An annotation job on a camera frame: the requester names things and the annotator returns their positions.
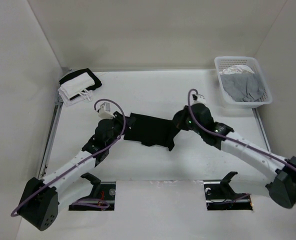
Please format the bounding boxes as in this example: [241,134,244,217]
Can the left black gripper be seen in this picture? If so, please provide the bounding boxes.
[106,111,135,148]

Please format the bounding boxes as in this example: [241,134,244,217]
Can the black tank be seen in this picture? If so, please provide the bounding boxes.
[59,68,102,90]
[123,113,180,151]

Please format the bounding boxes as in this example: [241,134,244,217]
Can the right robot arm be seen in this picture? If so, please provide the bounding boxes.
[172,103,296,209]

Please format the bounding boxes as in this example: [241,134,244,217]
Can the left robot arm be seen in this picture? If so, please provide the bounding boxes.
[16,111,136,231]

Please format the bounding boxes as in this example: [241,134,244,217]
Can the bottom folded white tank top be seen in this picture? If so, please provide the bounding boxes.
[57,88,94,107]

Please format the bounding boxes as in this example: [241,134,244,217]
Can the folded white tank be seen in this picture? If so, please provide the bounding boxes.
[57,88,94,107]
[59,72,95,99]

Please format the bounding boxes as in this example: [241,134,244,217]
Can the folded black tank top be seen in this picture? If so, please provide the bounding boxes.
[59,68,102,90]

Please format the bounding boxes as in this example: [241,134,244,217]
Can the white tank top in basket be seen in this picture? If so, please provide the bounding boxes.
[219,64,255,75]

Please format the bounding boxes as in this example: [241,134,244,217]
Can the grey tank top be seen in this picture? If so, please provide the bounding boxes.
[221,72,265,102]

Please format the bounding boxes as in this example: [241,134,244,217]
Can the white plastic basket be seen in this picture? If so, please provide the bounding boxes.
[214,56,273,109]

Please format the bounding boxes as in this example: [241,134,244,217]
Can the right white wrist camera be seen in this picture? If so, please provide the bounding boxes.
[192,94,207,105]

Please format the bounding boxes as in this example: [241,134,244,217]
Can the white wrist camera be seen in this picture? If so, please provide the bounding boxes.
[192,94,207,105]
[97,102,115,120]

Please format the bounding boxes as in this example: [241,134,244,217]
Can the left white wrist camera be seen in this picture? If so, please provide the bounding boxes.
[97,102,115,120]

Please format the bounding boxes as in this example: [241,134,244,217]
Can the left metal table rail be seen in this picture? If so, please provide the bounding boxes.
[37,96,63,179]

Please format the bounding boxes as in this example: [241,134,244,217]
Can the metal table rail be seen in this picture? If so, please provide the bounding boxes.
[252,108,271,154]
[37,96,63,179]

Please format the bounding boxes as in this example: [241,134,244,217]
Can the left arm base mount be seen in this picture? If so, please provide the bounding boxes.
[68,172,117,211]

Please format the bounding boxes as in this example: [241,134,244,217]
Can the right metal table rail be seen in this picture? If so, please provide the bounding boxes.
[252,108,271,154]

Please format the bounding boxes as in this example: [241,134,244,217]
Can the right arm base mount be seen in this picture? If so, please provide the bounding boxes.
[203,171,253,211]

